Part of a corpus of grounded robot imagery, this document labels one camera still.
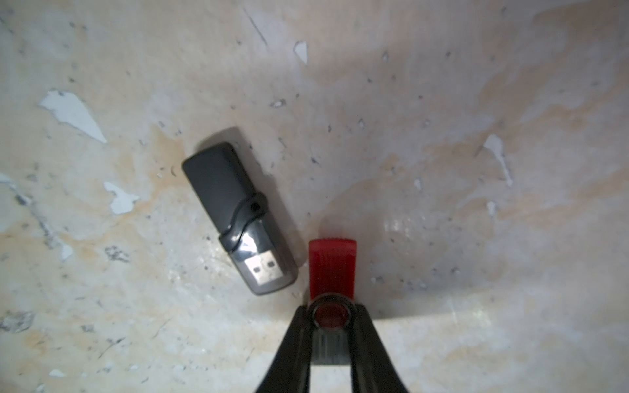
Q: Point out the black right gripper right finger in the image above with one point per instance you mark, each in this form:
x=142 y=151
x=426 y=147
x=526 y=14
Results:
x=371 y=366

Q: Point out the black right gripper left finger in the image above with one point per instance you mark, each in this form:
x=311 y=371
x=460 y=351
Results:
x=289 y=371

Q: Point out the dark red usb drive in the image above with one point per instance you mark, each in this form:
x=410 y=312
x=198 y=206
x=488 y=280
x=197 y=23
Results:
x=332 y=264

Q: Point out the black usb drive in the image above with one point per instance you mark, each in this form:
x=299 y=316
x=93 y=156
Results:
x=240 y=212

